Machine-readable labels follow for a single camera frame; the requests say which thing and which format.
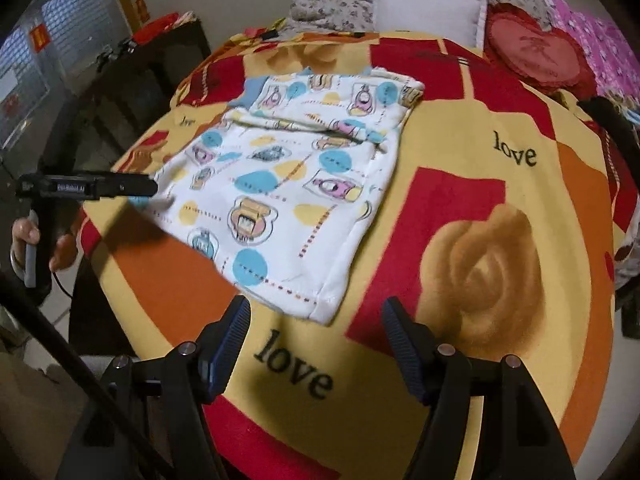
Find red heart shaped cushion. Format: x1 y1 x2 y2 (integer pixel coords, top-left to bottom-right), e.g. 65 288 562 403
484 3 597 101

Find person's left hand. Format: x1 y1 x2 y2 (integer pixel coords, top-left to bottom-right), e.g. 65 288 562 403
10 214 82 273

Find white cartoon print baby shirt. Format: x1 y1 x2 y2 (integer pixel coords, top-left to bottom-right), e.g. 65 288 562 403
134 67 424 325

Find yellow red orange rose blanket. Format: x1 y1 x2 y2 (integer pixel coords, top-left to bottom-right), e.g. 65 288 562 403
80 32 636 479

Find dark cartoon print garment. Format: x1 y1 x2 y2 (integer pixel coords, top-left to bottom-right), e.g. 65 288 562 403
577 96 640 186

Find dark bedside cabinet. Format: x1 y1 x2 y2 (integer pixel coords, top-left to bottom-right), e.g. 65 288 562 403
38 20 212 170

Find pink patterned quilt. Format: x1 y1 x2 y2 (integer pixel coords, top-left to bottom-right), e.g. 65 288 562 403
544 0 639 100

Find window with metal grille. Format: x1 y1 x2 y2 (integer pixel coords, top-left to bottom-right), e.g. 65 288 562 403
1 0 129 152

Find white square pillow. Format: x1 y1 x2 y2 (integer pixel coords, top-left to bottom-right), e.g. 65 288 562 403
372 0 487 49

